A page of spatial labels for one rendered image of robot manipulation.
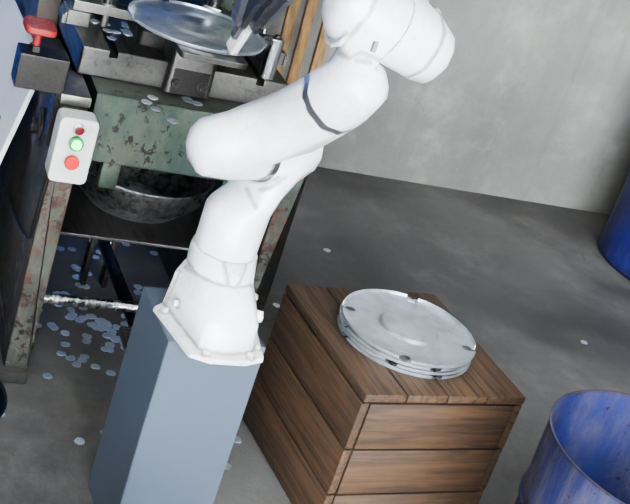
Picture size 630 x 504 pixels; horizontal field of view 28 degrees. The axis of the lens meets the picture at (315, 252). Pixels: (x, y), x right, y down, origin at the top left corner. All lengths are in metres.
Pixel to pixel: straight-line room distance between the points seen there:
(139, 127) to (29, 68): 0.26
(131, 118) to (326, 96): 0.76
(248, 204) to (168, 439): 0.45
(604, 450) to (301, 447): 0.60
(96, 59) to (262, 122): 0.70
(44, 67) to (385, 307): 0.85
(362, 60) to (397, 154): 2.56
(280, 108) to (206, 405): 0.57
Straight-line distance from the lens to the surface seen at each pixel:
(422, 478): 2.57
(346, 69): 1.87
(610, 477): 2.55
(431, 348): 2.55
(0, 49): 3.09
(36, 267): 2.61
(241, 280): 2.12
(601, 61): 4.63
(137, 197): 2.73
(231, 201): 2.09
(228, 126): 1.99
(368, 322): 2.55
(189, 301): 2.13
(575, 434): 2.46
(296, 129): 1.94
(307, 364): 2.56
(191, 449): 2.27
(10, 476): 2.48
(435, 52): 1.91
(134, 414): 2.26
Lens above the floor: 1.51
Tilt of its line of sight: 24 degrees down
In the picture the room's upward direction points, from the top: 19 degrees clockwise
